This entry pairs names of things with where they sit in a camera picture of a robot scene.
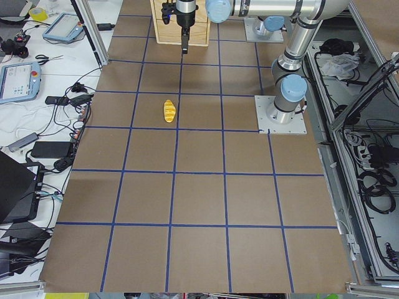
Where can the aluminium frame post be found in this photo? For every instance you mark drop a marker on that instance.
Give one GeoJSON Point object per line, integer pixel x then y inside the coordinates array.
{"type": "Point", "coordinates": [87, 20]}

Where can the near teach pendant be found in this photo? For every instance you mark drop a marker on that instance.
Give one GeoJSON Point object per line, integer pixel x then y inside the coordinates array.
{"type": "Point", "coordinates": [20, 82]}

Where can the far teach pendant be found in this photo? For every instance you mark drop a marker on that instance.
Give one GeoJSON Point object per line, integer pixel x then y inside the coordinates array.
{"type": "Point", "coordinates": [65, 29]}

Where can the black power brick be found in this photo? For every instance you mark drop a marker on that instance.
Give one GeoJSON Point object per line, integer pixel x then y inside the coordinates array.
{"type": "Point", "coordinates": [51, 149]}

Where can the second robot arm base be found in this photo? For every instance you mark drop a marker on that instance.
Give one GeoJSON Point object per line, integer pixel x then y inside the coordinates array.
{"type": "Point", "coordinates": [265, 26]}

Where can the black laptop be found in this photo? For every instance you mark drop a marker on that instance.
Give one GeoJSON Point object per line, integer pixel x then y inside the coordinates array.
{"type": "Point", "coordinates": [20, 186]}

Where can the teach pendant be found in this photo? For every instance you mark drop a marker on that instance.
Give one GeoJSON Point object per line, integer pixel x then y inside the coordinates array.
{"type": "Point", "coordinates": [20, 82]}
{"type": "Point", "coordinates": [65, 29]}

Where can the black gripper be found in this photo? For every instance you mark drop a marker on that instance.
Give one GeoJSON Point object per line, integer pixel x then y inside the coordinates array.
{"type": "Point", "coordinates": [186, 17]}

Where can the black scissors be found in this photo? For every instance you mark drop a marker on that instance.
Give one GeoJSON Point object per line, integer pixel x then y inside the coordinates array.
{"type": "Point", "coordinates": [43, 59]}

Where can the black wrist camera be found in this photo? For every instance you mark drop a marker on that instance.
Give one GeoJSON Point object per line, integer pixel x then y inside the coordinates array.
{"type": "Point", "coordinates": [167, 9]}

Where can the white crumpled cloth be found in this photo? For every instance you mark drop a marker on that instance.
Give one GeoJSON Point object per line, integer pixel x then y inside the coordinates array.
{"type": "Point", "coordinates": [340, 66]}

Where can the wooden drawer cabinet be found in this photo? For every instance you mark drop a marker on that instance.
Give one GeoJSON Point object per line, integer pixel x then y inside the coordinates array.
{"type": "Point", "coordinates": [171, 33]}

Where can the yellow tape roll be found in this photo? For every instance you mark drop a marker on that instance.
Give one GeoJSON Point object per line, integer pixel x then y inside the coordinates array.
{"type": "Point", "coordinates": [38, 14]}

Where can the grey usb hub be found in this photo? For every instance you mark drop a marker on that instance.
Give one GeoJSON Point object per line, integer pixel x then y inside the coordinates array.
{"type": "Point", "coordinates": [13, 147]}

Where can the yellow toy croissant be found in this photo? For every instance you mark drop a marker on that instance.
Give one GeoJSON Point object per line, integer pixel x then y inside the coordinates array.
{"type": "Point", "coordinates": [169, 111]}

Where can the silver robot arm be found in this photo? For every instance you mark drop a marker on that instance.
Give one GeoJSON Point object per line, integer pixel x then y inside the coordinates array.
{"type": "Point", "coordinates": [309, 15]}

